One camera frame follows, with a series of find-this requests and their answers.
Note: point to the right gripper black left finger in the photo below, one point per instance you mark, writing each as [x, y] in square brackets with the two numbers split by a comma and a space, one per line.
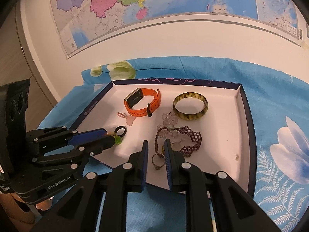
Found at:
[99, 202]

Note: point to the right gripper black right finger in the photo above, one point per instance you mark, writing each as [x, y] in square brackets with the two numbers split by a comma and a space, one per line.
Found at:
[214, 202]

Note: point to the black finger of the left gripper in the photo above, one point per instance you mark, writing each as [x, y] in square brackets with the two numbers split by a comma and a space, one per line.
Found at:
[62, 136]
[76, 155]

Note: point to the pink hair clip charm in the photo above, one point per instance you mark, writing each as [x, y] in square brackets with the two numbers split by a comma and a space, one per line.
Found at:
[129, 118]

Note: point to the tortoiseshell bangle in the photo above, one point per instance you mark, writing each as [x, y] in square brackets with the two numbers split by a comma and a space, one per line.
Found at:
[190, 106]

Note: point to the left forearm orange sleeve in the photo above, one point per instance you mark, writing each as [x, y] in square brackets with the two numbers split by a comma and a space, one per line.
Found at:
[14, 211]

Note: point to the left hand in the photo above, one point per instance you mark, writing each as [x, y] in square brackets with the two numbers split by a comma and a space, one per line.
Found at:
[45, 205]

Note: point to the grey wardrobe door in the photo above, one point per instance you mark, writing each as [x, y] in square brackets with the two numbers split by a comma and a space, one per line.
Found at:
[17, 64]

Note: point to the dark blue shallow box tray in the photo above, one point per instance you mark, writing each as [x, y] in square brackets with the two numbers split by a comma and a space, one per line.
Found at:
[227, 129]

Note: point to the blue floral bed sheet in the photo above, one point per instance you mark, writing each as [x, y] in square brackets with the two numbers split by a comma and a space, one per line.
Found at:
[253, 121]

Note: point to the colourful wall map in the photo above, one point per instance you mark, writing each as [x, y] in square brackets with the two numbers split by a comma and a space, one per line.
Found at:
[83, 23]

